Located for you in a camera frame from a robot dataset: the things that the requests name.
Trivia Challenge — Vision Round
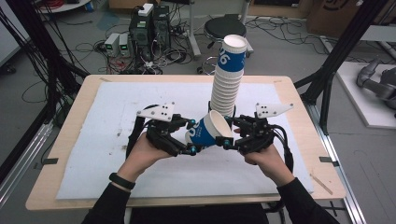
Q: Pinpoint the person's right hand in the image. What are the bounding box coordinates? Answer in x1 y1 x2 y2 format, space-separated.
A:
243 143 296 189

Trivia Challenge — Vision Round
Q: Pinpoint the tangle of black floor cables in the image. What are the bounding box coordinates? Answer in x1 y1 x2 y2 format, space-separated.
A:
246 17 325 55

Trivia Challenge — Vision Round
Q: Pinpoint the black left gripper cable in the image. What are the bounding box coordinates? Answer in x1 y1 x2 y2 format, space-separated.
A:
125 104 160 160

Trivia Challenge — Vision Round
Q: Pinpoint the small white box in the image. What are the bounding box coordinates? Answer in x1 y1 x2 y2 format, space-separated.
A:
137 3 155 17

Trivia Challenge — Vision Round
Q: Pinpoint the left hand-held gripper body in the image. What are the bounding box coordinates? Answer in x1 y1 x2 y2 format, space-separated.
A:
136 102 189 157

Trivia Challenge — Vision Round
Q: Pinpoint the black metal frame post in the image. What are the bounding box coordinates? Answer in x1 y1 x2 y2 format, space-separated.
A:
293 0 396 134

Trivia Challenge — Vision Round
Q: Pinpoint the black round stool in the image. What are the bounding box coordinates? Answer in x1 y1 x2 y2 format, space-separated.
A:
197 13 255 76

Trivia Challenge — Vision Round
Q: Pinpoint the person's left hand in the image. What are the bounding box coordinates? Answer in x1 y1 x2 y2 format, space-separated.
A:
117 132 174 184

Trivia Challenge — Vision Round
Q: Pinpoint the white platform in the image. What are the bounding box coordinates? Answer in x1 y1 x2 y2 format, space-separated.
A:
335 60 396 131

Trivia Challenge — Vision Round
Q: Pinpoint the black computer tower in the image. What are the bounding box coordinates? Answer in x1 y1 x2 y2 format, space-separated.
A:
129 12 156 61
153 5 172 51

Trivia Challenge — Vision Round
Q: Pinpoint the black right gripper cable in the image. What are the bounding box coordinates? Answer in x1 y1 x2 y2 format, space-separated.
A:
270 123 295 174

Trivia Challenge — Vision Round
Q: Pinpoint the black wristband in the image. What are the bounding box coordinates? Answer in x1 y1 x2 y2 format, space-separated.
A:
108 172 136 190

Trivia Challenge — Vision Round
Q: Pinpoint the stack of paper cups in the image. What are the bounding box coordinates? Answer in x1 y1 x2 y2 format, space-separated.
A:
209 34 248 118

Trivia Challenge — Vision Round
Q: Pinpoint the aluminium frame rail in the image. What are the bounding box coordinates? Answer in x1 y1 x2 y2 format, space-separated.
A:
306 102 367 224
0 120 54 206

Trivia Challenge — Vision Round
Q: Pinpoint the black hanging cable bundle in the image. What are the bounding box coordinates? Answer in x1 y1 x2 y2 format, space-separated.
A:
0 0 90 104

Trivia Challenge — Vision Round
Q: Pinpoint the blue white paper cup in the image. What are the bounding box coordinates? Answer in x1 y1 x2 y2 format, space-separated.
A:
185 109 234 148

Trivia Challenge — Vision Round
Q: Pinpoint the brown cardboard box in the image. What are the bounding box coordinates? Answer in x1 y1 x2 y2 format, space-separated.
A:
306 0 366 39

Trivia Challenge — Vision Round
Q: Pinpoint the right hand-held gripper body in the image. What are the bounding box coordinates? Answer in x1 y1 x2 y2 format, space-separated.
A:
236 102 294 156

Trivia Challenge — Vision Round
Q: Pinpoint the white foam mat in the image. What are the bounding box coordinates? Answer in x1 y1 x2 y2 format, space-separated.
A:
55 81 315 201

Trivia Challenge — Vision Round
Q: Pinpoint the white table leg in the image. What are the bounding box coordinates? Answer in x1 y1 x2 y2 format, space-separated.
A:
186 0 203 60

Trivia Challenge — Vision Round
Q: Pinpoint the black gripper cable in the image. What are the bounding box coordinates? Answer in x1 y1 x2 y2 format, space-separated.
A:
270 123 295 174
125 104 160 160

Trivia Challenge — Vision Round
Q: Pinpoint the grey power supply unit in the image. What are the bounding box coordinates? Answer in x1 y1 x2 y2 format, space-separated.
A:
104 32 120 58
119 33 132 58

